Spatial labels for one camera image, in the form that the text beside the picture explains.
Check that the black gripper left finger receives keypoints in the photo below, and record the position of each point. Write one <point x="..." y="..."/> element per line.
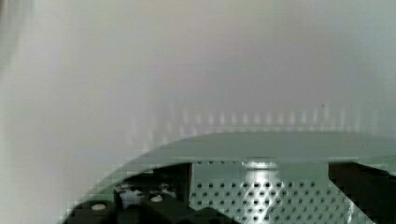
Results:
<point x="173" y="180"/>

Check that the green plastic strainer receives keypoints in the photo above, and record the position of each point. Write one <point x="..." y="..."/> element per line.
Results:
<point x="245" y="178"/>

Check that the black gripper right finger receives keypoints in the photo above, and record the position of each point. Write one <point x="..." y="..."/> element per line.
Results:
<point x="372" y="190"/>

